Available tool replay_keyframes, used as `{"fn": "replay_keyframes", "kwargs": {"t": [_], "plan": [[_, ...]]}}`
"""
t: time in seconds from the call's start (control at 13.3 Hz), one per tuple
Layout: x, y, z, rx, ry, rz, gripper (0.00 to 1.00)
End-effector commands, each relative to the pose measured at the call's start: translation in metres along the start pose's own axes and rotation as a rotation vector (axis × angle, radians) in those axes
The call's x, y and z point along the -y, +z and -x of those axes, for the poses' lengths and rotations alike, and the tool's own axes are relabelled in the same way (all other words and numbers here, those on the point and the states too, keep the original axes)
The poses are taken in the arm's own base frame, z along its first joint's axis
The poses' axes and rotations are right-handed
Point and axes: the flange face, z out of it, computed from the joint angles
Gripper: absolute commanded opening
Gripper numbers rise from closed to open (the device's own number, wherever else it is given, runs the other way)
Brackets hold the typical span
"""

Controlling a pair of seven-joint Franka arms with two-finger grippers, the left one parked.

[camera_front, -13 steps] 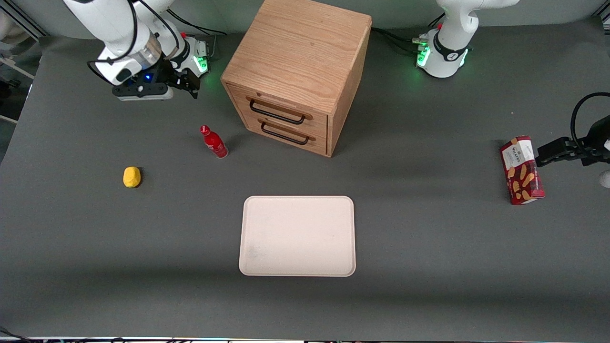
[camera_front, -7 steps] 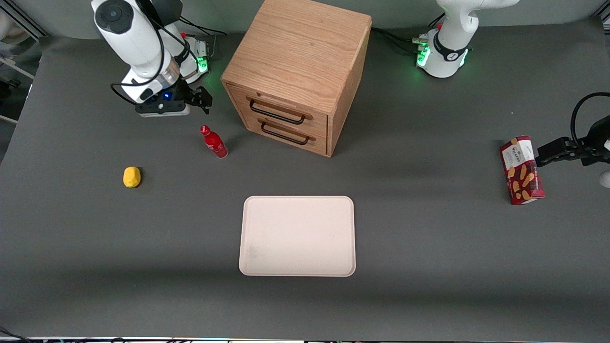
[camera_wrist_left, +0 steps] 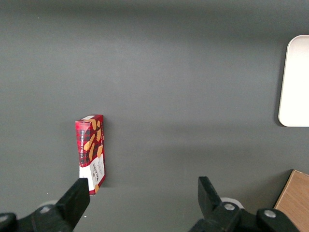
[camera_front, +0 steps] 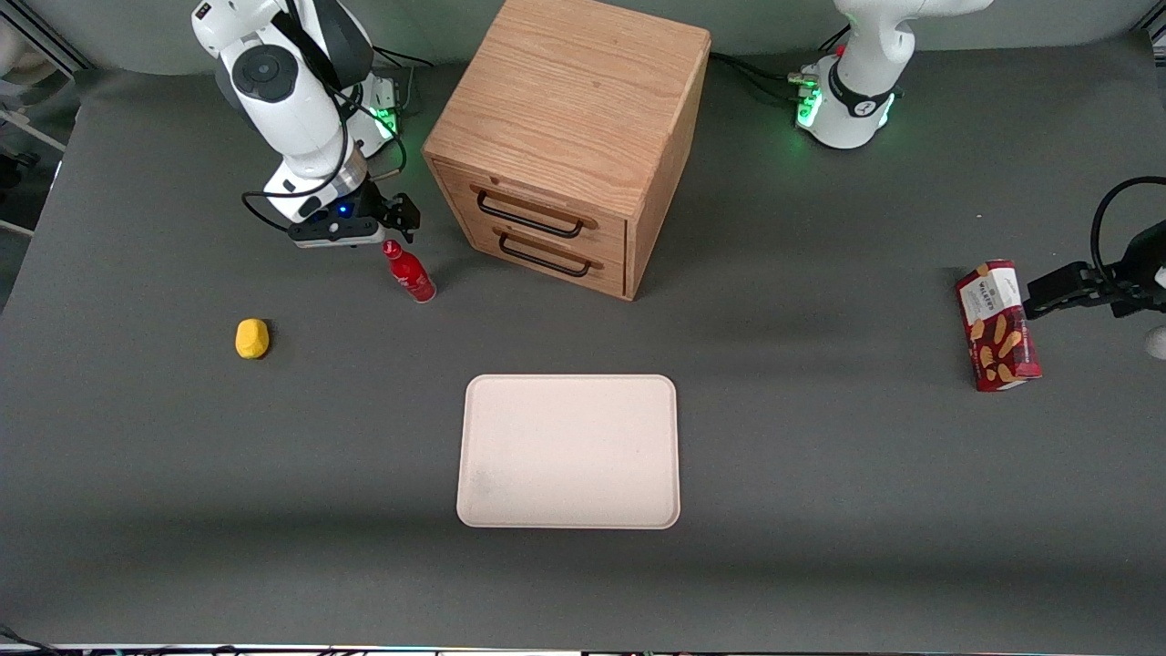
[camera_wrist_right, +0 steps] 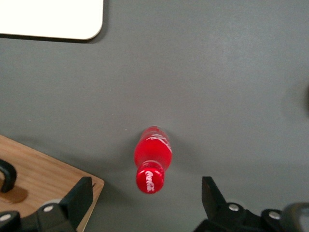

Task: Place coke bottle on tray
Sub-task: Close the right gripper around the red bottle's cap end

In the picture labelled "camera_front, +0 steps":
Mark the wooden drawer cabinet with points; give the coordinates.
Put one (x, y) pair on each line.
(565, 100)

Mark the yellow lemon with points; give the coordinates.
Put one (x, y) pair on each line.
(252, 339)

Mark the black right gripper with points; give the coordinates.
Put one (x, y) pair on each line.
(366, 203)

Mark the beige plastic tray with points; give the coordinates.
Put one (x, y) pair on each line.
(569, 451)

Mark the aluminium frame rail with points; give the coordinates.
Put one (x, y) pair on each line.
(55, 44)

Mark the red coke bottle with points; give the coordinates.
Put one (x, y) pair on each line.
(414, 278)

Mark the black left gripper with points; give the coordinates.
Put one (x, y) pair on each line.
(1117, 281)

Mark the red cookie box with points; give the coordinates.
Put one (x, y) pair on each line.
(997, 337)

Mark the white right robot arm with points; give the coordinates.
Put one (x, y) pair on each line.
(273, 82)

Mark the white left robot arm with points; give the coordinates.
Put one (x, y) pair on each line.
(861, 100)

